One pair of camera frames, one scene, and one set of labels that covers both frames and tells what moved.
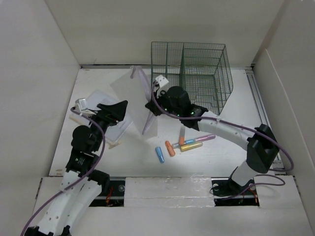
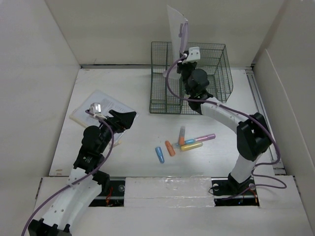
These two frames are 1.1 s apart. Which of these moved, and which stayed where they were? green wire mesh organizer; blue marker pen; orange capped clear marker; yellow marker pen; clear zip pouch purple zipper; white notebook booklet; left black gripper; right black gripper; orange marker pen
Moved: clear zip pouch purple zipper; left black gripper; right black gripper
Stayed: green wire mesh organizer; orange capped clear marker; orange marker pen; white notebook booklet; yellow marker pen; blue marker pen
